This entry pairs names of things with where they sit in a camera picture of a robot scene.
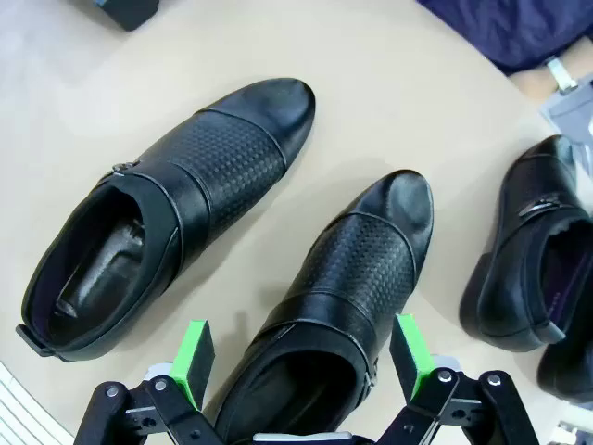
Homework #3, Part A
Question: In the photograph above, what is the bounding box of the person in purple jacket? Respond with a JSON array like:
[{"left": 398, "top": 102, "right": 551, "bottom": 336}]
[{"left": 415, "top": 0, "right": 593, "bottom": 78}]

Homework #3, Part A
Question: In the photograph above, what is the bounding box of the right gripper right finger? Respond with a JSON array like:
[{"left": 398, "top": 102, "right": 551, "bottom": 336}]
[{"left": 379, "top": 313, "right": 541, "bottom": 445}]

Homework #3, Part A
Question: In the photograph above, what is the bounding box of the black buckle leather shoe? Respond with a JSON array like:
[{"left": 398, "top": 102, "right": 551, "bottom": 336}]
[
  {"left": 458, "top": 133, "right": 593, "bottom": 353},
  {"left": 536, "top": 324, "right": 593, "bottom": 413}
]

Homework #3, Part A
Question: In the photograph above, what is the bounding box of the person's left forearm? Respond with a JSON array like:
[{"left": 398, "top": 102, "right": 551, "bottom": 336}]
[{"left": 560, "top": 44, "right": 593, "bottom": 83}]

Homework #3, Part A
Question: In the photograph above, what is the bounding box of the black woven-texture leather shoe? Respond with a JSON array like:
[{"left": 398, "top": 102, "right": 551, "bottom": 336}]
[
  {"left": 213, "top": 169, "right": 435, "bottom": 445},
  {"left": 15, "top": 77, "right": 317, "bottom": 363}
]

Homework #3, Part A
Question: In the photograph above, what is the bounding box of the silver wristwatch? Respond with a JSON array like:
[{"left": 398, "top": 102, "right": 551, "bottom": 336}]
[{"left": 545, "top": 57, "right": 581, "bottom": 93}]

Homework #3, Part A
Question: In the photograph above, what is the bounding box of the black plastic shoe insert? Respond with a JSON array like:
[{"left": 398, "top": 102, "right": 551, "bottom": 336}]
[{"left": 55, "top": 217, "right": 145, "bottom": 319}]

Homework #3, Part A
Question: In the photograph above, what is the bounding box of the person's left hand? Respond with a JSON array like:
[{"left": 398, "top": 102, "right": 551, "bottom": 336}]
[{"left": 509, "top": 68, "right": 565, "bottom": 101}]

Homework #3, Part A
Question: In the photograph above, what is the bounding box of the white slotted base plate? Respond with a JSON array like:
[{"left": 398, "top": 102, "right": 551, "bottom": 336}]
[{"left": 0, "top": 361, "right": 70, "bottom": 445}]

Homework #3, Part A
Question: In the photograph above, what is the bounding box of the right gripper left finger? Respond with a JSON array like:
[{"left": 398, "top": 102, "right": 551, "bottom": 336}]
[{"left": 73, "top": 319, "right": 223, "bottom": 445}]

